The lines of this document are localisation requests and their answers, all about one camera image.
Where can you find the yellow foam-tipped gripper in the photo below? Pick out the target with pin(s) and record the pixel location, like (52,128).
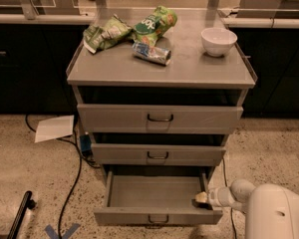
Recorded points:
(213,197)

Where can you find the grey bottom drawer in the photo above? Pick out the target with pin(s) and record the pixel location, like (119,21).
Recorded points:
(156,196)

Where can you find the grey drawer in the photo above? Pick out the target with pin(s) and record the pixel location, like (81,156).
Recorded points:
(159,119)
(152,154)
(156,196)

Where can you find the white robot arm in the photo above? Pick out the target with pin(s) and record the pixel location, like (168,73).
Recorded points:
(271,211)

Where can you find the grey drawer cabinet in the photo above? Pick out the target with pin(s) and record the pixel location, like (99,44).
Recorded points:
(192,78)

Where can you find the grey middle drawer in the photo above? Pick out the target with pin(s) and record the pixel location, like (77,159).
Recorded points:
(152,154)

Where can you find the grey top drawer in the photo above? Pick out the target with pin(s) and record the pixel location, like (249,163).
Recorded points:
(159,119)

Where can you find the blue power adapter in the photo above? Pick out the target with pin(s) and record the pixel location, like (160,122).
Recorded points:
(85,145)

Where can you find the blue silver crushed can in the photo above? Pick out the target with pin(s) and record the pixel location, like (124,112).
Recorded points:
(151,53)

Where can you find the white ceramic bowl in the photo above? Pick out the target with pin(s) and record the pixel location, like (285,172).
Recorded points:
(217,42)

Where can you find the white paper sheet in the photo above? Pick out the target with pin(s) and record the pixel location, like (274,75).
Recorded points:
(54,128)

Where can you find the black bar lower left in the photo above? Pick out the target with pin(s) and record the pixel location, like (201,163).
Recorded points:
(27,203)

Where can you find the green snack bag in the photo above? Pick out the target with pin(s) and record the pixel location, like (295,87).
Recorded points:
(153,26)

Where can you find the light green crumpled chip bag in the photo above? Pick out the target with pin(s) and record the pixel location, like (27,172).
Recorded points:
(102,38)

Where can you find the dark counter cabinet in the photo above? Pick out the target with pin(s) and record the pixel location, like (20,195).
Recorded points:
(34,59)

